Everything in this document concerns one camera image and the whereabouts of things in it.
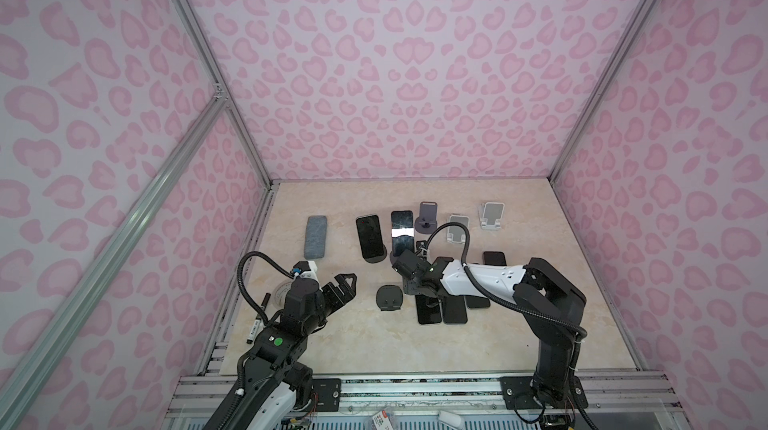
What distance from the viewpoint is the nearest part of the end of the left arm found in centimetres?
70

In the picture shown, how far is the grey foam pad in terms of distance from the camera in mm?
998

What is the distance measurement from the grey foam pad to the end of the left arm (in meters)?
0.30
